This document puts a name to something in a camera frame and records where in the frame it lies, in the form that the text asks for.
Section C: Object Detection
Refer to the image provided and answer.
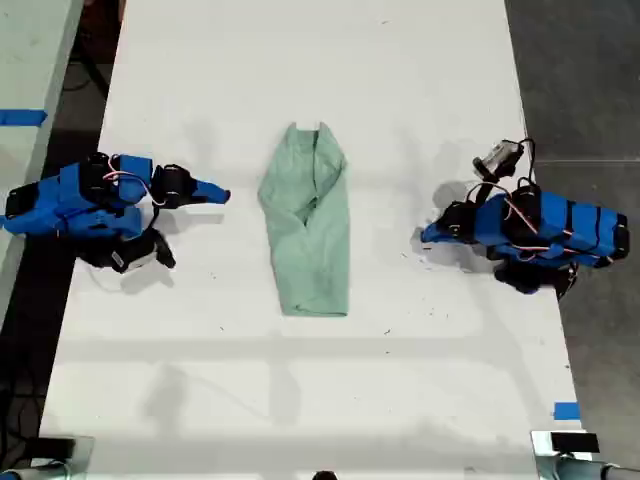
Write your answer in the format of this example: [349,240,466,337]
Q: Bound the black camera cable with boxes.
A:
[515,136,537,190]

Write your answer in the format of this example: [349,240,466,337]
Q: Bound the grey tube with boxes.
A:
[553,455,640,480]
[0,461,69,480]

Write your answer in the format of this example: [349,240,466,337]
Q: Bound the black camera box white label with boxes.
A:
[80,233,159,275]

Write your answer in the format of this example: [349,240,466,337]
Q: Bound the grey black camera box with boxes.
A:
[472,139,525,182]

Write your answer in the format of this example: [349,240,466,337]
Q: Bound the short black camera stalk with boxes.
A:
[147,203,178,270]

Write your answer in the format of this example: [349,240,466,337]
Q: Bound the pale side table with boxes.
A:
[0,0,87,324]

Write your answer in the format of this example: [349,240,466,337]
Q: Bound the long blue tape strip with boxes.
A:
[0,108,49,128]

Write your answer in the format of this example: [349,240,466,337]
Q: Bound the pale green T-shirt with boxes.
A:
[256,121,352,318]

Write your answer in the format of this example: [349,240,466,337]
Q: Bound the thin black camera stalk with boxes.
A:
[465,172,507,207]

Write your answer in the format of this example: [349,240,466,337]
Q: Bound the small black box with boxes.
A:
[26,436,77,459]
[549,432,601,454]

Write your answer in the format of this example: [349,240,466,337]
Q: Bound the short blue tape strip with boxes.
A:
[553,401,583,422]

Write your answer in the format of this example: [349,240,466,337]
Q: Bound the shiny metal plate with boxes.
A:
[23,434,97,474]
[530,429,595,472]

